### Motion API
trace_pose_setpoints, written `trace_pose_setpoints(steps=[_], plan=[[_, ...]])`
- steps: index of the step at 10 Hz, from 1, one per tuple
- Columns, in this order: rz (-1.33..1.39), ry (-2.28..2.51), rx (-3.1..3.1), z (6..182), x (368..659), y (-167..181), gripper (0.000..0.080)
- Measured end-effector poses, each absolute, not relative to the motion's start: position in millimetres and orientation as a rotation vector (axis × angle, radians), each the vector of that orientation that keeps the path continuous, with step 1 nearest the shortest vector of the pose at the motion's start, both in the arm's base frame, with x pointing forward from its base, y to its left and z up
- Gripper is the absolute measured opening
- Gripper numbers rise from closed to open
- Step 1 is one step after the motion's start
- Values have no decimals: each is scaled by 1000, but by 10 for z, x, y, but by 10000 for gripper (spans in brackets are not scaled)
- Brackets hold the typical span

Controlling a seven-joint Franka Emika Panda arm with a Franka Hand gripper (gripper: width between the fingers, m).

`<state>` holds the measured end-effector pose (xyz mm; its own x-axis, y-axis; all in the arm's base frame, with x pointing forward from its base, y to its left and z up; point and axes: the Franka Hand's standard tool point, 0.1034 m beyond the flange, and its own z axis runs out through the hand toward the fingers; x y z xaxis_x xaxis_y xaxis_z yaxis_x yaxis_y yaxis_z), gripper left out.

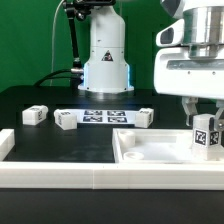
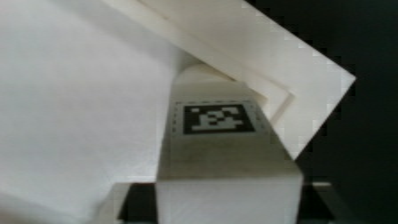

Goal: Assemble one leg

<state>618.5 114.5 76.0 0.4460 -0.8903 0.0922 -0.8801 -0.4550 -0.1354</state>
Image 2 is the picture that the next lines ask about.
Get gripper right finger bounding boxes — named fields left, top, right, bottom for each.
left=299, top=182, right=336, bottom=224

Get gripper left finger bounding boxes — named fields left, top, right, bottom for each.
left=118, top=183, right=158, bottom=224

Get white table leg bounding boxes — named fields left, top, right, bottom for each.
left=155, top=64, right=304, bottom=224

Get white square tabletop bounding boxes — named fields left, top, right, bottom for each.
left=0, top=0, right=356, bottom=224

